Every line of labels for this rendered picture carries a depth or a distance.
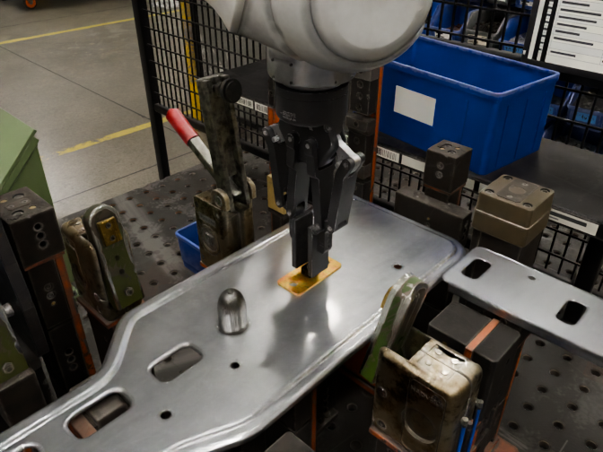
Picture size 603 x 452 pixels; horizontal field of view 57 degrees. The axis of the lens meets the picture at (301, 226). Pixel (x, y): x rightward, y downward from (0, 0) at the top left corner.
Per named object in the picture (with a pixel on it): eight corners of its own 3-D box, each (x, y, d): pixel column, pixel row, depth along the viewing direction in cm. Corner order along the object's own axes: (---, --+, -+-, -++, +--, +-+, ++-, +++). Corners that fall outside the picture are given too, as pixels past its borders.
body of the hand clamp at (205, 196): (238, 393, 92) (221, 211, 73) (212, 371, 95) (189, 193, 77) (264, 373, 95) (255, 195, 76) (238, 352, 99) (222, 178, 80)
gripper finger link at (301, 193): (295, 137, 58) (285, 132, 59) (287, 221, 65) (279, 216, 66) (320, 126, 61) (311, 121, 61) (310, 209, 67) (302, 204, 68)
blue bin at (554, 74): (483, 177, 85) (499, 95, 78) (348, 118, 105) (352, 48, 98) (543, 149, 94) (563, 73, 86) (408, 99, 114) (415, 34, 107)
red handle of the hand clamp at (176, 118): (227, 199, 72) (159, 109, 75) (222, 207, 74) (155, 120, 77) (251, 187, 75) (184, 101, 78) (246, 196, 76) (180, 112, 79)
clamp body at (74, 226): (135, 469, 80) (79, 261, 60) (94, 423, 87) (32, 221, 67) (187, 430, 86) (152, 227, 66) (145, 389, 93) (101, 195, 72)
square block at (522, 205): (483, 401, 90) (533, 211, 71) (440, 375, 95) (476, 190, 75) (505, 373, 95) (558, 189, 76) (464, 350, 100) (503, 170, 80)
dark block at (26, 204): (91, 469, 80) (7, 222, 57) (67, 439, 84) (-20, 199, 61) (121, 447, 83) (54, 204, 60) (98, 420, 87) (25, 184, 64)
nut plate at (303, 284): (297, 297, 66) (297, 289, 65) (275, 282, 68) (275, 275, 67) (343, 265, 71) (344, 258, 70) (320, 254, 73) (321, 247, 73)
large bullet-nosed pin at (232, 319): (232, 349, 61) (228, 303, 57) (214, 335, 63) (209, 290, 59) (254, 334, 63) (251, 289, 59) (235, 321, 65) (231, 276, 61)
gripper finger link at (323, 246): (325, 209, 64) (345, 219, 62) (324, 246, 66) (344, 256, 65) (317, 214, 63) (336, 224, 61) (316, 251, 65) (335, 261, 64)
